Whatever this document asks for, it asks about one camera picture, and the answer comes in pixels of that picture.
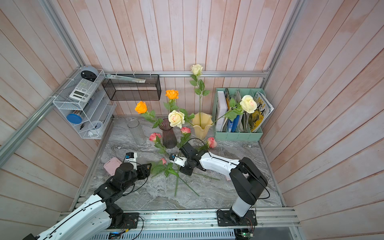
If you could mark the white wire shelf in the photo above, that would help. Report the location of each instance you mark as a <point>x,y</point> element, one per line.
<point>98,108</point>

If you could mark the pink case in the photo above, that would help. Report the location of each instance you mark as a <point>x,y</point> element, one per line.
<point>112,165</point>

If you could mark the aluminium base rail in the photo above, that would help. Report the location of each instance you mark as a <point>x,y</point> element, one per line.
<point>273,224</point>

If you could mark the pink rose bud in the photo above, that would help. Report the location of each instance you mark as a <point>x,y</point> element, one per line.
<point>163,161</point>

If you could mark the blue folder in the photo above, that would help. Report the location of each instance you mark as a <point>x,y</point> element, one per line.
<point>232,125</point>

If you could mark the clear glass vase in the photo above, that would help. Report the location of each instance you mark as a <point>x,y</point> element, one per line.
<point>137,132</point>

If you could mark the blue lid jar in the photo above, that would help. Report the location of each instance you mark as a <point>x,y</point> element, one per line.
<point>75,117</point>

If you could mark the round grey alarm clock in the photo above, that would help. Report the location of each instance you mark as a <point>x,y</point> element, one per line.
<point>89,73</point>

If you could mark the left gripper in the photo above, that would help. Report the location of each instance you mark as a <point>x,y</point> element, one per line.
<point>143,170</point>

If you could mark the pink rose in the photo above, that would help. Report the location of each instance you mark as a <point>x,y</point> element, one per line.
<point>210,143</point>
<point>157,140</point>
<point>185,137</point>

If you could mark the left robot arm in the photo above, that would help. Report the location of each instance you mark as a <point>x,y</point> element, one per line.
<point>99,212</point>

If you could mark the white desk calculator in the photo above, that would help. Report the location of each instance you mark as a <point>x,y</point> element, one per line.
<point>83,91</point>

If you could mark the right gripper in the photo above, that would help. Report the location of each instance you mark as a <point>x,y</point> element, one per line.
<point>185,171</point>

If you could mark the yellow magazine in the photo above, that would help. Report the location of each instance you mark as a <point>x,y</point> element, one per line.
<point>263,110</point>

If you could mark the black wire basket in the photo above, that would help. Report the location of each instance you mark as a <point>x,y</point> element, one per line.
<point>126,91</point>

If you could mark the white book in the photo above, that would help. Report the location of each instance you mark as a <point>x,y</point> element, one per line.
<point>222,108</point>

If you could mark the paper strip on basket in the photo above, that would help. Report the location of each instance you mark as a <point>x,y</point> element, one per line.
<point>124,78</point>

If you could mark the purple glass vase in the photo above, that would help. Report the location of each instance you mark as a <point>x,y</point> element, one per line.
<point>169,137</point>

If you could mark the cream rose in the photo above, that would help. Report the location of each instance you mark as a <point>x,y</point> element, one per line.
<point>199,87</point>
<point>180,118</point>
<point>247,104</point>

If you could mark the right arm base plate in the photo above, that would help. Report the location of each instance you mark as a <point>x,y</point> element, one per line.
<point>229,218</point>

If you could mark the orange rose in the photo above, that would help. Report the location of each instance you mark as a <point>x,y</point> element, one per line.
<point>142,109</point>
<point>172,96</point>
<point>157,170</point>

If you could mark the yellow ruffled vase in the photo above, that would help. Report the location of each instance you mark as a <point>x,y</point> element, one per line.
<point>201,127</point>

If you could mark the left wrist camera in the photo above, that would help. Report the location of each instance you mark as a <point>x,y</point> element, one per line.
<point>131,158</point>

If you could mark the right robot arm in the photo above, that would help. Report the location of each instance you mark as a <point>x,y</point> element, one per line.
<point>248,180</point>

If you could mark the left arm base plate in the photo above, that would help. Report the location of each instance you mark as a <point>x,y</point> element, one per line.
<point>125,221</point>

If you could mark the mint green file organizer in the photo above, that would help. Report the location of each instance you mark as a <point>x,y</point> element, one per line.
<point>236,136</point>

